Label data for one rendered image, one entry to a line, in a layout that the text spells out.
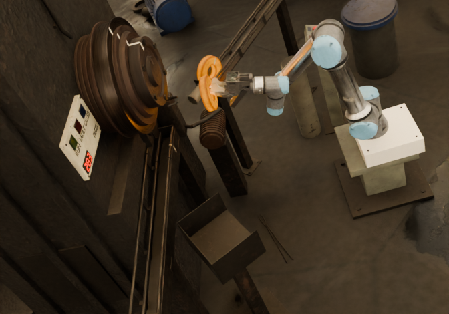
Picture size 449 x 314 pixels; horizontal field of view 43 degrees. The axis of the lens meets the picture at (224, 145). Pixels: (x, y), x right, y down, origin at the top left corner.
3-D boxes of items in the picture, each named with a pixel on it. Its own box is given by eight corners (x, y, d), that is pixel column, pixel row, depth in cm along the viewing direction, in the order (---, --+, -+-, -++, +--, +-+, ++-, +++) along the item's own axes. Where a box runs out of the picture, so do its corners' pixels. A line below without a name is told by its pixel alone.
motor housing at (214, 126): (227, 202, 317) (195, 135, 281) (228, 173, 333) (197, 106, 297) (250, 198, 314) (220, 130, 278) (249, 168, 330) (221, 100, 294)
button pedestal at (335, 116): (326, 137, 328) (303, 53, 287) (321, 109, 345) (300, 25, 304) (354, 131, 325) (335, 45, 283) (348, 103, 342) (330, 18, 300)
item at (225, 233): (263, 353, 251) (211, 264, 202) (230, 312, 269) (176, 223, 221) (299, 323, 255) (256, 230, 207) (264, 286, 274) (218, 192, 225)
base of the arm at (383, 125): (384, 113, 275) (381, 98, 269) (391, 134, 264) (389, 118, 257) (353, 122, 278) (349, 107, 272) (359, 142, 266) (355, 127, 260)
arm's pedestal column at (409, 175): (407, 141, 308) (402, 107, 290) (434, 197, 279) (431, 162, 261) (334, 163, 313) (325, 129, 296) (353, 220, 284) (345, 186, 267)
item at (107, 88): (135, 161, 228) (80, 70, 197) (148, 85, 261) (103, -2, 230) (151, 158, 227) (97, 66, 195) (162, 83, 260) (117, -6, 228)
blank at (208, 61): (212, 89, 293) (217, 90, 291) (193, 83, 280) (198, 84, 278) (220, 59, 292) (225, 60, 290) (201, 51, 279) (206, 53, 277)
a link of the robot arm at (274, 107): (286, 102, 264) (286, 83, 257) (281, 118, 257) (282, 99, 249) (269, 99, 266) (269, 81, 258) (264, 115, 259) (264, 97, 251)
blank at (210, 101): (198, 95, 243) (206, 93, 242) (198, 70, 253) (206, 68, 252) (211, 118, 254) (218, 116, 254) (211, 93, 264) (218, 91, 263)
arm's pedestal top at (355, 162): (397, 114, 288) (396, 108, 285) (419, 158, 265) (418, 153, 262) (335, 132, 292) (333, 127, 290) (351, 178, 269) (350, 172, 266)
